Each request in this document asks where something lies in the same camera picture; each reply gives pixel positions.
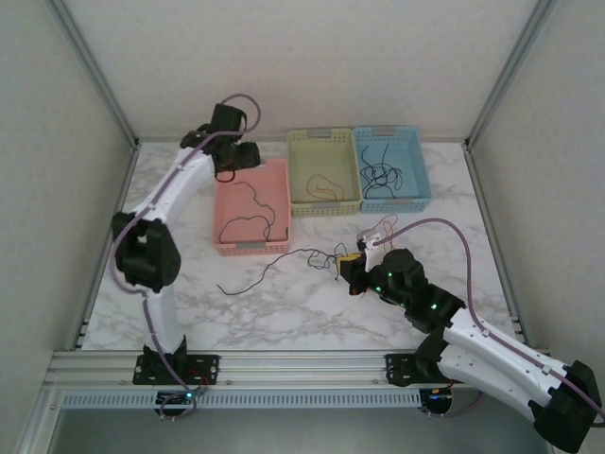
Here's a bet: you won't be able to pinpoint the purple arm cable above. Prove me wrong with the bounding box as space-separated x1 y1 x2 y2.
371 217 605 422
109 93 264 422

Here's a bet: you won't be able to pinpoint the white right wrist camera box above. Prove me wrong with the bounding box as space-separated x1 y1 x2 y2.
356 229 385 267

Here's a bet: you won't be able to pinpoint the thin red wire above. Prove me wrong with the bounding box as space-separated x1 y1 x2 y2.
306 182 347 201

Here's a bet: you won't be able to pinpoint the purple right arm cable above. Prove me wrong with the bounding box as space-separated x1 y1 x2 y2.
371 217 605 422

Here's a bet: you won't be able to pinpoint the pink plastic basket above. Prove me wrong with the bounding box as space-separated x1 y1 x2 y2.
212 158 292 258

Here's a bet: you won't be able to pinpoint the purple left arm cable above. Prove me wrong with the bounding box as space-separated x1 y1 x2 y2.
109 93 264 422

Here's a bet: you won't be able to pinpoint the blue plastic basket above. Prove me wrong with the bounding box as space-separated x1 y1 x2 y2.
352 125 435 214

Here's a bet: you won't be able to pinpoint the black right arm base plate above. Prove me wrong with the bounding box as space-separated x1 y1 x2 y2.
385 353 445 385

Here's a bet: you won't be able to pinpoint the aluminium mounting rail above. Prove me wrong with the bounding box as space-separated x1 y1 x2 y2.
44 349 552 387

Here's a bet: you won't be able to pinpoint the aluminium frame post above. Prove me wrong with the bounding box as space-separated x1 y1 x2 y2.
465 0 554 150
49 0 141 148

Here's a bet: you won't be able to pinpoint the coloured wires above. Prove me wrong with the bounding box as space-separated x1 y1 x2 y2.
215 169 277 223

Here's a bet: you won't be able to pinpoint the green plastic basket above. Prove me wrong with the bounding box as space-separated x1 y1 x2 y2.
285 127 364 218

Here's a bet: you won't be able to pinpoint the thin green wire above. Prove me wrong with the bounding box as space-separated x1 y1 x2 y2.
357 160 406 199

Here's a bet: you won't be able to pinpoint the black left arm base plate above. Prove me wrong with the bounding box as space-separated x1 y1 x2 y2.
131 354 222 385

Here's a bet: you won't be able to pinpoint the grey slotted cable duct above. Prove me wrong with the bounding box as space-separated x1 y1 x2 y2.
60 390 422 409

